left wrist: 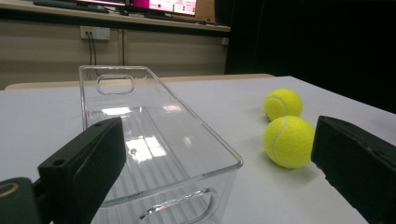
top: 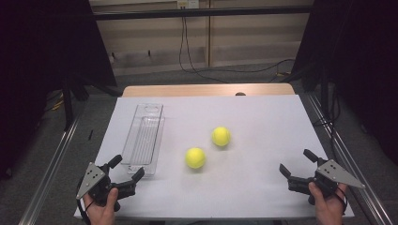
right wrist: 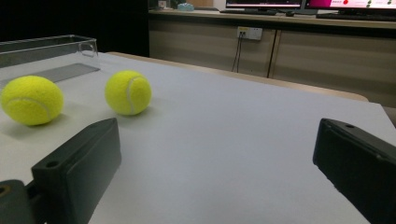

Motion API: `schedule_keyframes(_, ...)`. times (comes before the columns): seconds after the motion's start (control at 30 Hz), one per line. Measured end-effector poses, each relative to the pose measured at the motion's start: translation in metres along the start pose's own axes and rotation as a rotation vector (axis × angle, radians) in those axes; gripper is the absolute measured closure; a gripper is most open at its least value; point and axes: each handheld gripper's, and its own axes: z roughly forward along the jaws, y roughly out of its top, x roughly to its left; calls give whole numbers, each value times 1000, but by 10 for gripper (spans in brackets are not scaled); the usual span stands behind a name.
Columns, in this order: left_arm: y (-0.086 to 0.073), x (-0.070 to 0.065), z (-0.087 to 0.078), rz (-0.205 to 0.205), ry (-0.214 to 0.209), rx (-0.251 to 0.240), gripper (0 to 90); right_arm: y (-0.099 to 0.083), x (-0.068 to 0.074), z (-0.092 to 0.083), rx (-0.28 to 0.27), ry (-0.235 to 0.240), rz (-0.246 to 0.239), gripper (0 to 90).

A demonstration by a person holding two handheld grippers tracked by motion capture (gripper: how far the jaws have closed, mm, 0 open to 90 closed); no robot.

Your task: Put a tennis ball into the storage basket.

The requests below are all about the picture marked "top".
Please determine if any clear plastic container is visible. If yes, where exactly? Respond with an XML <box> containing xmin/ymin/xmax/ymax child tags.
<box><xmin>120</xmin><ymin>102</ymin><xmax>166</xmax><ymax>178</ymax></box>

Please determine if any black horizontal bar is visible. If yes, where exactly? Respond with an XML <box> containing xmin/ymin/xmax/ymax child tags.
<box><xmin>93</xmin><ymin>5</ymin><xmax>314</xmax><ymax>22</ymax></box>

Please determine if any black curtain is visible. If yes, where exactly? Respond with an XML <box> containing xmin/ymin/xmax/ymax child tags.
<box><xmin>290</xmin><ymin>0</ymin><xmax>398</xmax><ymax>165</ymax></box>
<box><xmin>0</xmin><ymin>0</ymin><xmax>119</xmax><ymax>181</ymax></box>

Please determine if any black hanging cable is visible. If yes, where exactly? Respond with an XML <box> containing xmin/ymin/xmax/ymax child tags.
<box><xmin>177</xmin><ymin>16</ymin><xmax>230</xmax><ymax>84</ymax></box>

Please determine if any aluminium floor rail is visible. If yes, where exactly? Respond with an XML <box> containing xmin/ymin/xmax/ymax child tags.
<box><xmin>304</xmin><ymin>93</ymin><xmax>398</xmax><ymax>225</ymax></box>
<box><xmin>18</xmin><ymin>116</ymin><xmax>81</xmax><ymax>225</ymax></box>

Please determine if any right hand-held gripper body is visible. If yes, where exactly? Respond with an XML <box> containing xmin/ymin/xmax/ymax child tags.
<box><xmin>286</xmin><ymin>157</ymin><xmax>366</xmax><ymax>206</ymax></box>

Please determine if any yellow tennis ball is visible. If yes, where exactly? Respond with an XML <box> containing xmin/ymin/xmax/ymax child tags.
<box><xmin>210</xmin><ymin>126</ymin><xmax>233</xmax><ymax>148</ymax></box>
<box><xmin>184</xmin><ymin>146</ymin><xmax>207</xmax><ymax>170</ymax></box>

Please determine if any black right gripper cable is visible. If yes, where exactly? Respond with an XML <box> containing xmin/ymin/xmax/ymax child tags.
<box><xmin>335</xmin><ymin>186</ymin><xmax>349</xmax><ymax>216</ymax></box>

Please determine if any black cable bundle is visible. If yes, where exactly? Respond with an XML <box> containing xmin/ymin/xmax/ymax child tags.
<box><xmin>312</xmin><ymin>83</ymin><xmax>343</xmax><ymax>158</ymax></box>

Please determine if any black floor cable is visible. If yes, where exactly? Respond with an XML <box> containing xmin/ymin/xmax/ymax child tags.
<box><xmin>193</xmin><ymin>58</ymin><xmax>296</xmax><ymax>84</ymax></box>

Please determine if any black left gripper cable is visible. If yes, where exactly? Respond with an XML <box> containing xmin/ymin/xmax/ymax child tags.
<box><xmin>76</xmin><ymin>177</ymin><xmax>96</xmax><ymax>225</ymax></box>

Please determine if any person's left hand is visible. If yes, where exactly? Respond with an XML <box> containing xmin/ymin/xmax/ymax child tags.
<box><xmin>82</xmin><ymin>187</ymin><xmax>120</xmax><ymax>225</ymax></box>

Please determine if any person's right hand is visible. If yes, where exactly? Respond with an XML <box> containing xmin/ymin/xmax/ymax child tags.
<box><xmin>307</xmin><ymin>181</ymin><xmax>349</xmax><ymax>225</ymax></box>

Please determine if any yellow cable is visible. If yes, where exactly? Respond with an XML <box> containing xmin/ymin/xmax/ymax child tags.
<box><xmin>50</xmin><ymin>92</ymin><xmax>65</xmax><ymax>112</ymax></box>

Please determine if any black metal stand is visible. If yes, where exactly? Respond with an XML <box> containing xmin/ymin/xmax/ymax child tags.
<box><xmin>60</xmin><ymin>74</ymin><xmax>124</xmax><ymax>131</ymax></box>

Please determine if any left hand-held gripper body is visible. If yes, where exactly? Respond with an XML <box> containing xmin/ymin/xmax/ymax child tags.
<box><xmin>75</xmin><ymin>160</ymin><xmax>138</xmax><ymax>214</ymax></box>

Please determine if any white wall socket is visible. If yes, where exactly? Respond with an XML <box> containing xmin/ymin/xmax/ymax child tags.
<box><xmin>176</xmin><ymin>0</ymin><xmax>201</xmax><ymax>10</ymax></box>

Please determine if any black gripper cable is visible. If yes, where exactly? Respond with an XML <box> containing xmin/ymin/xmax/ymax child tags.
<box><xmin>76</xmin><ymin>177</ymin><xmax>96</xmax><ymax>225</ymax></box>
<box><xmin>335</xmin><ymin>186</ymin><xmax>349</xmax><ymax>216</ymax></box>

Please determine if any wooden table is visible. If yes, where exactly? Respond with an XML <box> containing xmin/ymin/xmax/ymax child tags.
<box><xmin>121</xmin><ymin>82</ymin><xmax>297</xmax><ymax>98</ymax></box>

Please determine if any white table sheet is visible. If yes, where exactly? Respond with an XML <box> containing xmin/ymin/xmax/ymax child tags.
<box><xmin>73</xmin><ymin>94</ymin><xmax>356</xmax><ymax>220</ymax></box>

